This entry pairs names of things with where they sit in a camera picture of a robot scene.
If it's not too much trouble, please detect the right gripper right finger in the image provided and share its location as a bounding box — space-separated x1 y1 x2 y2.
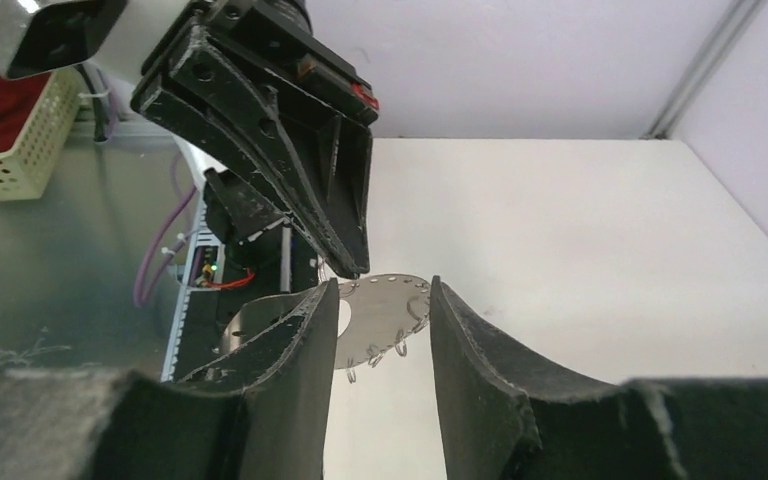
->
429 278 768 479

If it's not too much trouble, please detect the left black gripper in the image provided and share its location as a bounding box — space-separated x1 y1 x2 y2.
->
131 1 380 278

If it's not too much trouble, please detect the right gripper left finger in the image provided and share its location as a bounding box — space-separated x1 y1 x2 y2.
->
0 281 340 479

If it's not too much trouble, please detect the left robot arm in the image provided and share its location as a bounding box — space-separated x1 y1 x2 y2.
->
131 1 380 279

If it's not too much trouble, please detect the beige perforated basket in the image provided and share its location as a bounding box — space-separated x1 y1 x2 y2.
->
0 68 84 202

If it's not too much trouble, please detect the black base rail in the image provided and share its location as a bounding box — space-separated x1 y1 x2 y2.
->
171 220 318 382

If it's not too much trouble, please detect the white cable duct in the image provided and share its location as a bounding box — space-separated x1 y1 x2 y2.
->
160 205 217 382

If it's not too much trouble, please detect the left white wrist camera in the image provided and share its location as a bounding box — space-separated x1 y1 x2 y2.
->
0 0 190 85

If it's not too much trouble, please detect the right aluminium frame post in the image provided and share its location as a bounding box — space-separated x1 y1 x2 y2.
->
640 0 767 140

